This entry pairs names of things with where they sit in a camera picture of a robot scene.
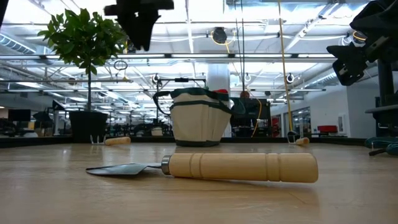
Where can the black metal table frame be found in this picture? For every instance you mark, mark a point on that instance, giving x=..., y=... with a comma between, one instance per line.
x=46, y=142

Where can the yellow hanging pole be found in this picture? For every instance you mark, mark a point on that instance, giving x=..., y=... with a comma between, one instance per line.
x=284, y=68

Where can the person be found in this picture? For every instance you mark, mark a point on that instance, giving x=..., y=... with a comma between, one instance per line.
x=245, y=94

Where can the beige green gardening tote bag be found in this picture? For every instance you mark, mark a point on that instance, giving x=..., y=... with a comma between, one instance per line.
x=199, y=121

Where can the white building pillar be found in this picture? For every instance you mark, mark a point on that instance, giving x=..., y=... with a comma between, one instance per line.
x=218, y=76

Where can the green leafy potted tree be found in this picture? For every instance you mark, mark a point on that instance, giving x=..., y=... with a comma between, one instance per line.
x=84, y=40

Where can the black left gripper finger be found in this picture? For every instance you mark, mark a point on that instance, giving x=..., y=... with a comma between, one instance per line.
x=146, y=34
x=134, y=31

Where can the black plant pot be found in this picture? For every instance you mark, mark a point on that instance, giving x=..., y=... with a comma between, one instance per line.
x=88, y=126

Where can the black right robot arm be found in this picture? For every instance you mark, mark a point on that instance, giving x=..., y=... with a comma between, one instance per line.
x=385, y=21

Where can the red box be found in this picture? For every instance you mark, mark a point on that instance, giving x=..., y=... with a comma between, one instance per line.
x=327, y=128

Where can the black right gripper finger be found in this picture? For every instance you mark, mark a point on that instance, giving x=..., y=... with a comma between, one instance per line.
x=345, y=52
x=349, y=70

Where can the dark computer monitor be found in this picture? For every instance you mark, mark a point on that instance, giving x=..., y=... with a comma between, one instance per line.
x=19, y=115

